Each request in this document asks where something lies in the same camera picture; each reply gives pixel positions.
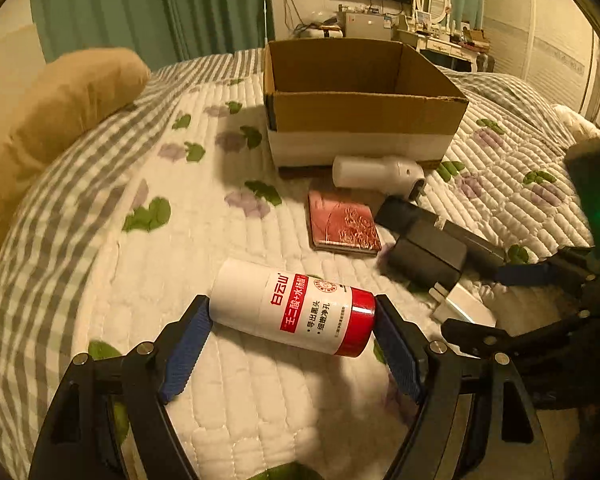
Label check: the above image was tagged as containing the white bottle with red cap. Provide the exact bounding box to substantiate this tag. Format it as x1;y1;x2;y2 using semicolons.
209;258;377;358

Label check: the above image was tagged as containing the white cylindrical bottle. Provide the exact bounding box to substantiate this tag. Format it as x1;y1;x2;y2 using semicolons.
331;154;426;201

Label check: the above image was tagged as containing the white wardrobe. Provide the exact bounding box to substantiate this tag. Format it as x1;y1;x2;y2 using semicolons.
480;0;600;113

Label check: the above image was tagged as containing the white fluffy blanket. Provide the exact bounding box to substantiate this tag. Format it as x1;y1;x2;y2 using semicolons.
551;104;600;147

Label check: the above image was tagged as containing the floral quilted bed cover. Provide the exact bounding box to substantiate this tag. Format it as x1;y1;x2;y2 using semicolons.
0;47;600;480

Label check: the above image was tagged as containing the black wall cable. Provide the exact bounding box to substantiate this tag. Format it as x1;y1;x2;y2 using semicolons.
281;0;308;37

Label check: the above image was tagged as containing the black power adapter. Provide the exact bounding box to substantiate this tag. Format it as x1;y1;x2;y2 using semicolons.
386;220;469;292

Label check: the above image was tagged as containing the tan pillow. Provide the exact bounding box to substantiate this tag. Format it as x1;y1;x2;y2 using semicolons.
0;47;152;306

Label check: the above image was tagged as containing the red square book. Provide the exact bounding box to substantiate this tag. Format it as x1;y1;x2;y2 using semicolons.
307;189;383;257

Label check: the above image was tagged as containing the small white charger block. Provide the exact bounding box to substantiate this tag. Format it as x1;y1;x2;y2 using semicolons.
431;282;497;327

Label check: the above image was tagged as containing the white dressing table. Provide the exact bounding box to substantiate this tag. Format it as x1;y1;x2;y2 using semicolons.
394;24;492;74

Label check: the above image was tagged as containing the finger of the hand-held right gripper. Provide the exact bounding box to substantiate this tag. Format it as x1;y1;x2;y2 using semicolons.
440;309;600;362
492;245;600;302

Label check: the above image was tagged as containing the cardboard box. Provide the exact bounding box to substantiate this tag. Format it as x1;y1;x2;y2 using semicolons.
262;37;470;171

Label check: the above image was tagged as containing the long black box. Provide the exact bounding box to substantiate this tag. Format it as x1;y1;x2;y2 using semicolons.
374;195;507;281

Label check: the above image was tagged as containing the grey box appliance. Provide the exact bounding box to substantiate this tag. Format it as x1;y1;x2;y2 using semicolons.
343;11;397;41

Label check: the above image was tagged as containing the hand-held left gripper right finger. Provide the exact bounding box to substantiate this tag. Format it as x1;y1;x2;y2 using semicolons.
373;295;557;480

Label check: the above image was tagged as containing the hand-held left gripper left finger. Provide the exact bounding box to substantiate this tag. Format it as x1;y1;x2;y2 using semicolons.
27;294;213;480

